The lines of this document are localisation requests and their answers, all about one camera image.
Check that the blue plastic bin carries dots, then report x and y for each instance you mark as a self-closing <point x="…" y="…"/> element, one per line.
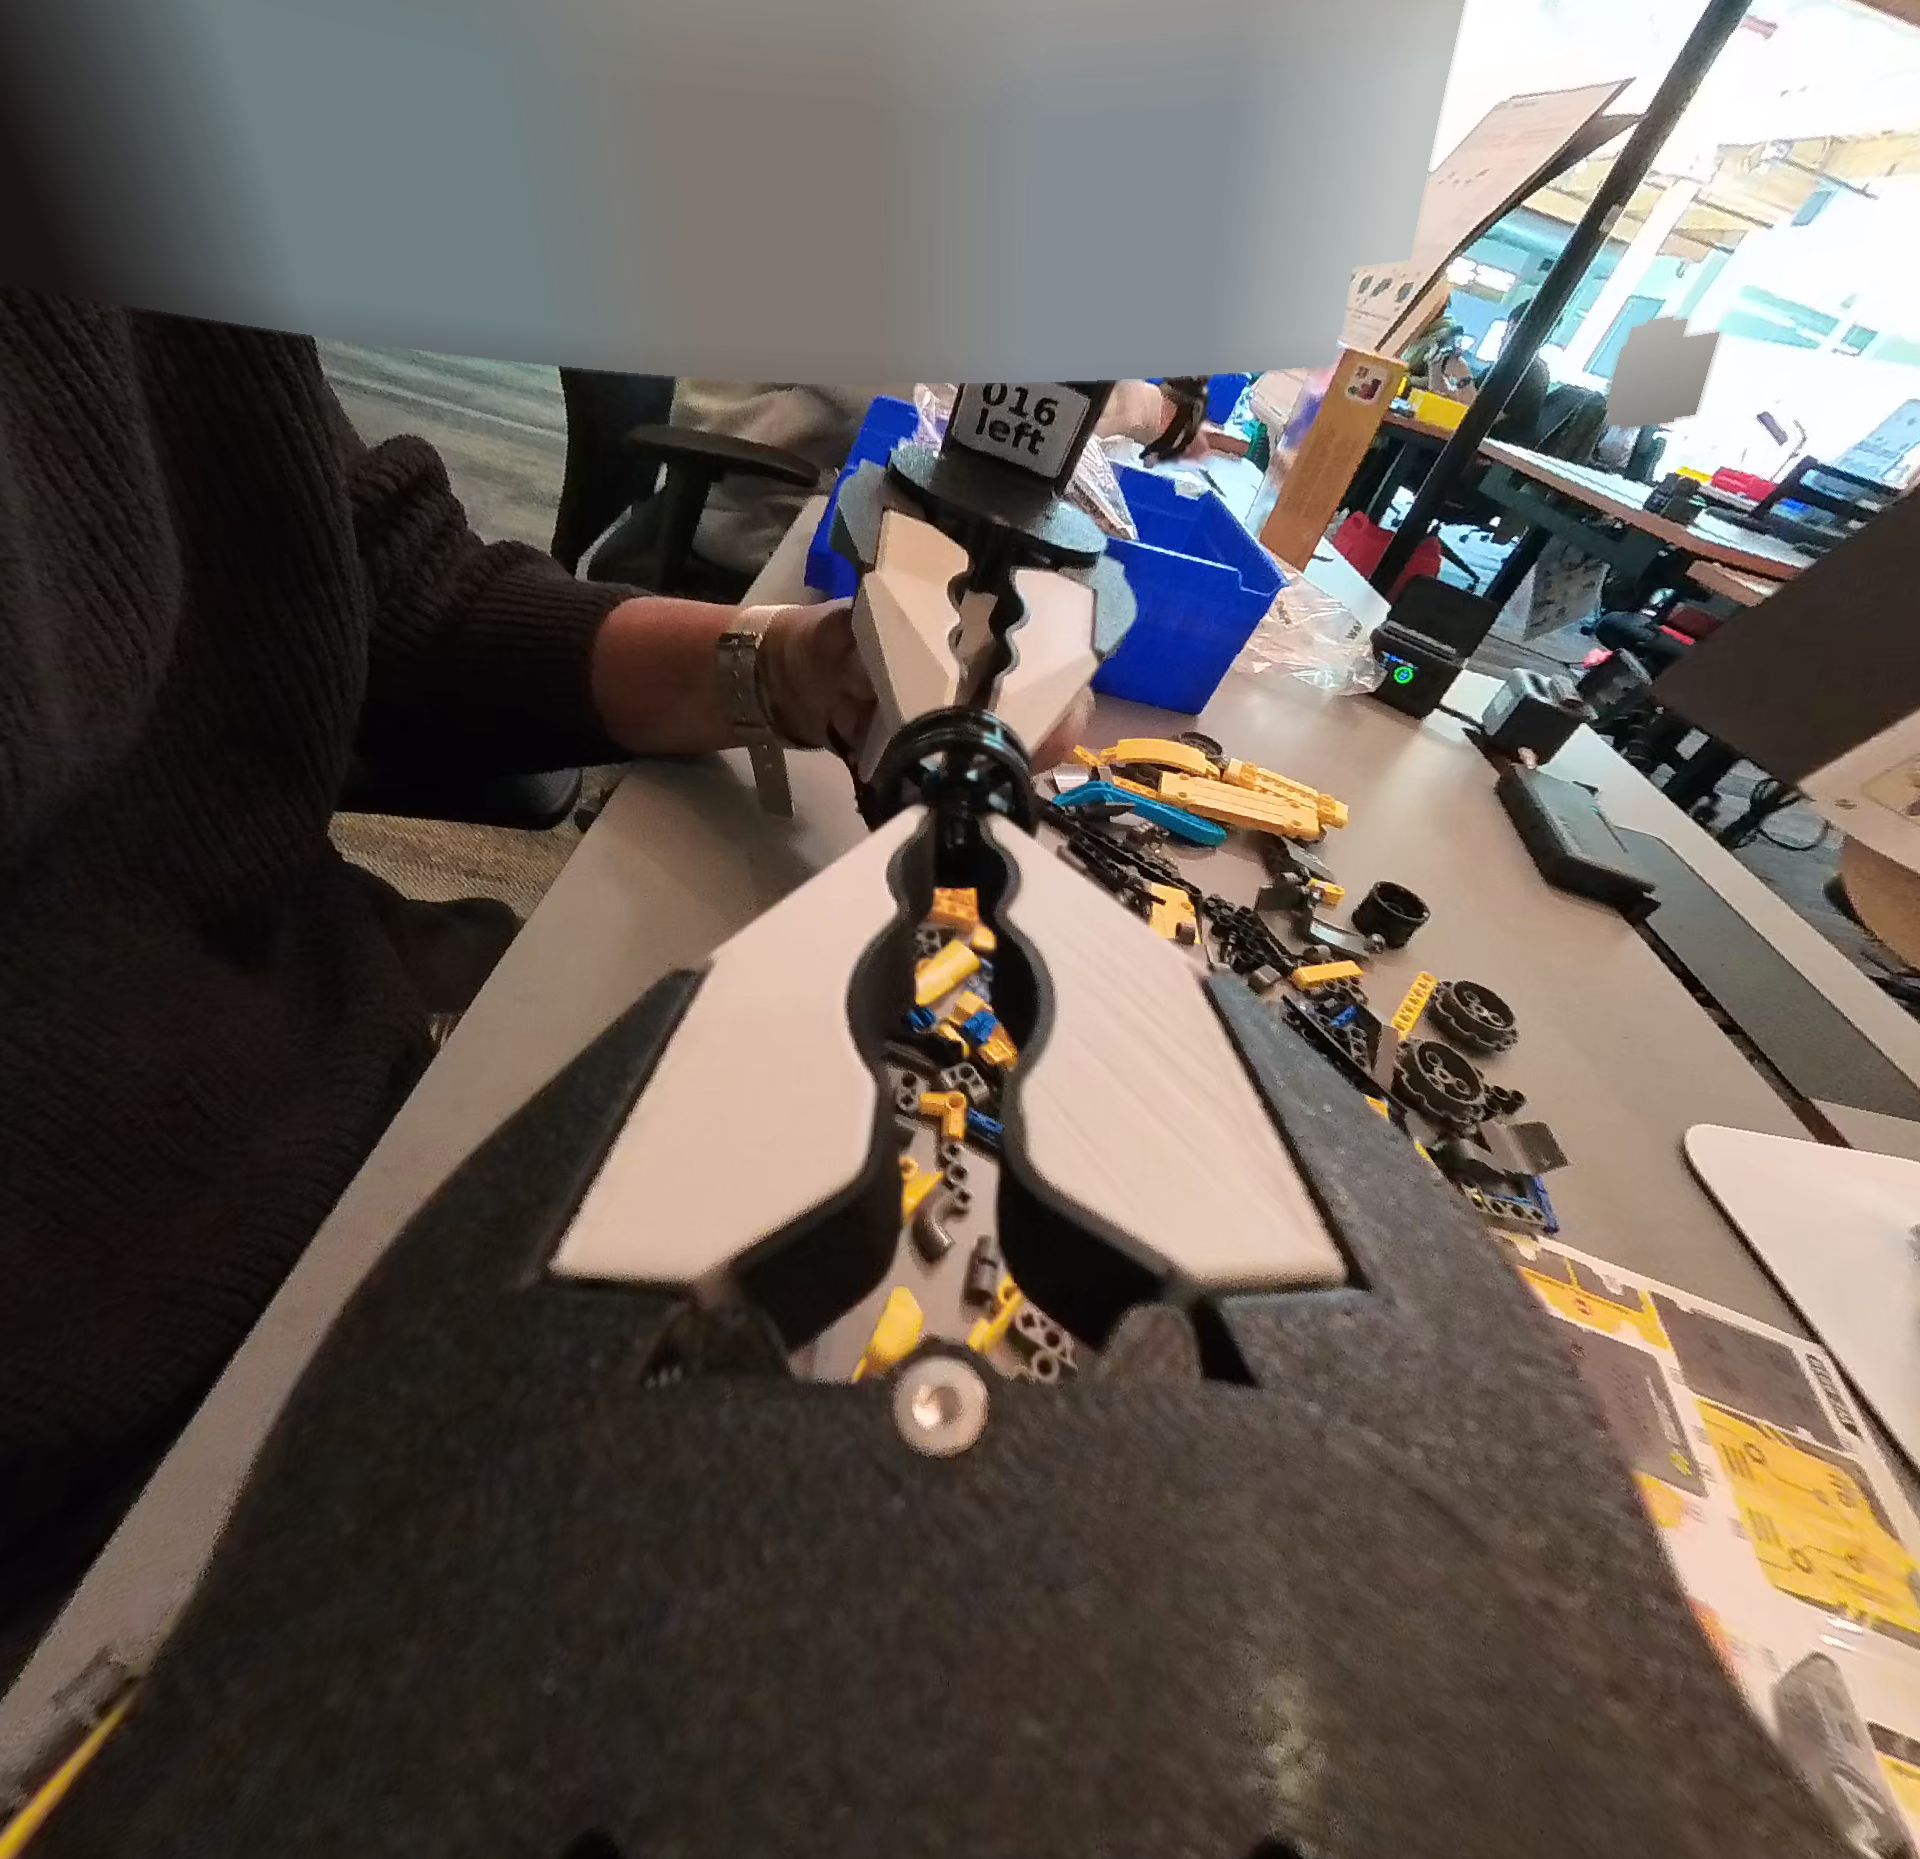
<point x="1184" y="597"/>

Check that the black flat bar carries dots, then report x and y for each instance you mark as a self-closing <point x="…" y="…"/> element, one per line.
<point x="1575" y="833"/>

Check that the long yellow toy beam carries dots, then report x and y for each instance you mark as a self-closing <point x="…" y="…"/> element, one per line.
<point x="1253" y="803"/>

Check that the black power adapter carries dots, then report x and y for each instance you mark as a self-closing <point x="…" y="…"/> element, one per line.
<point x="1534" y="716"/>

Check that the pile of toy brick pieces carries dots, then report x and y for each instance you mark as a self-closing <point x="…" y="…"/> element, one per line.
<point x="961" y="975"/>

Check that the blue curved toy panel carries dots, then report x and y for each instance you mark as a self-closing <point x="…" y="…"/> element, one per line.
<point x="1139" y="813"/>

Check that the person's left forearm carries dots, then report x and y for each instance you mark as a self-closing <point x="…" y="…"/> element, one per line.
<point x="659" y="672"/>

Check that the black office chair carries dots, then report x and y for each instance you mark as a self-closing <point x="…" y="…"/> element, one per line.
<point x="720" y="456"/>

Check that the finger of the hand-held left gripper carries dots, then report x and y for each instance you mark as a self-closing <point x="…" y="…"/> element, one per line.
<point x="1048" y="660"/>
<point x="907" y="646"/>

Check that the black toy tire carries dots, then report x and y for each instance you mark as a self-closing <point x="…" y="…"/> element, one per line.
<point x="1395" y="914"/>

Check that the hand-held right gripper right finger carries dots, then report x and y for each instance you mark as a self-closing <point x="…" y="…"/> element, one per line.
<point x="1171" y="1124"/>

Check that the person's left hand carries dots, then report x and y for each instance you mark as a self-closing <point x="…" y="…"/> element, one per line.
<point x="819" y="672"/>

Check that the dark grey flat board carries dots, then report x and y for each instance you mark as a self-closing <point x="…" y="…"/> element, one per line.
<point x="1785" y="975"/>

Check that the yellow curved toy panel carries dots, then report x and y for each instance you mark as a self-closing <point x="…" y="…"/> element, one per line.
<point x="1155" y="756"/>

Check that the black device green light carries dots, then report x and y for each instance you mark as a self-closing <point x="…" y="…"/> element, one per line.
<point x="1431" y="651"/>

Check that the toy instruction booklet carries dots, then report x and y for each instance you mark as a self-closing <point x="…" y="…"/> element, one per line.
<point x="1884" y="787"/>

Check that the black metal pole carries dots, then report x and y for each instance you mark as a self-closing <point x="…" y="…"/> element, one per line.
<point x="1591" y="240"/>

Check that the wooden desk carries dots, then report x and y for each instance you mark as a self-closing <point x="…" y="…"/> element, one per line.
<point x="1649" y="502"/>

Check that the black toy axle pin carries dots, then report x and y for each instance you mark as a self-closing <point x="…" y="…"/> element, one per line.
<point x="953" y="833"/>

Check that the toy sticker sheet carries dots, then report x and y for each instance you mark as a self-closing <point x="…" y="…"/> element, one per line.
<point x="1755" y="1470"/>

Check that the large cardboard sign board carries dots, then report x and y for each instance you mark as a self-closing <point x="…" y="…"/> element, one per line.
<point x="1499" y="193"/>

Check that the silver wristwatch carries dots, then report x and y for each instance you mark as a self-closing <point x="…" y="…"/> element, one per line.
<point x="744" y="690"/>

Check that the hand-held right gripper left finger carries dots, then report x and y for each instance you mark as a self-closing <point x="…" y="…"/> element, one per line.
<point x="734" y="1111"/>

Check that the brown cardboard box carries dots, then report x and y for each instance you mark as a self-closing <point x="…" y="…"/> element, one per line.
<point x="1326" y="456"/>

